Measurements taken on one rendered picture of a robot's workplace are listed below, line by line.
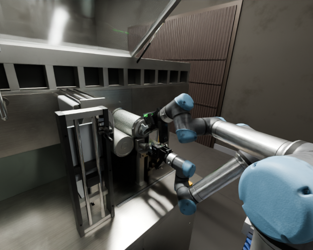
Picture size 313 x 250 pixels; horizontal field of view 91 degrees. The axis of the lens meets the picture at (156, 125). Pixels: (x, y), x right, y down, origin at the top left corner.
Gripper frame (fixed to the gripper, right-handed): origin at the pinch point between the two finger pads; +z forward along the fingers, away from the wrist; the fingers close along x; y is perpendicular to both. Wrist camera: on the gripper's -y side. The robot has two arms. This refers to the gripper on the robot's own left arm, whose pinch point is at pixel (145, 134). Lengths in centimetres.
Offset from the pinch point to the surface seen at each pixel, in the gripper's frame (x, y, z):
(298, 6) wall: -253, 88, -87
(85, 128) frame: 33.9, 6.7, -13.0
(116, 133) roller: 12.4, 6.8, 8.0
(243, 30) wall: -252, 112, -25
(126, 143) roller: 10.2, -0.6, 5.7
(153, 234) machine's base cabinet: 12, -50, 12
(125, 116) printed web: 2.7, 15.4, 7.6
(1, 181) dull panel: 63, 7, 43
